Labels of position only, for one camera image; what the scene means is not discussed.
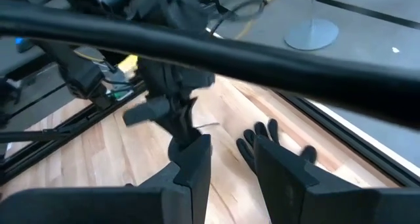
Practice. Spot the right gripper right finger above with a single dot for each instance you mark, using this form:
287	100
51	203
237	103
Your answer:
328	204

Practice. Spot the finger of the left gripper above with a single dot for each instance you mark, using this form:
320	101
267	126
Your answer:
146	110
180	122

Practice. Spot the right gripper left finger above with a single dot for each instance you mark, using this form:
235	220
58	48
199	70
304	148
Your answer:
98	207

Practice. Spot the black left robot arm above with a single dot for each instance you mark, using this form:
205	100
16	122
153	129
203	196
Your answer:
82	74

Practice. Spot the white floor lamp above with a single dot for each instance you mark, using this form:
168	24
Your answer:
311	35

